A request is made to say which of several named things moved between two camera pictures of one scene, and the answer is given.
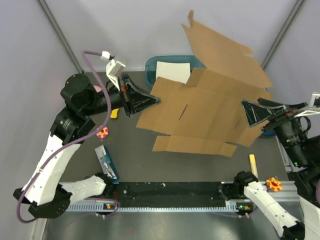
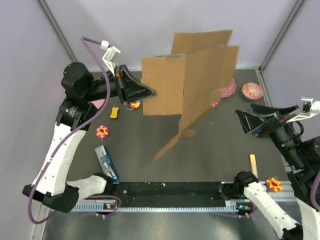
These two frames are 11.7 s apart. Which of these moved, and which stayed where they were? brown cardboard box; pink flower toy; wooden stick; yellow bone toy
Moved: brown cardboard box
Stayed: yellow bone toy; pink flower toy; wooden stick
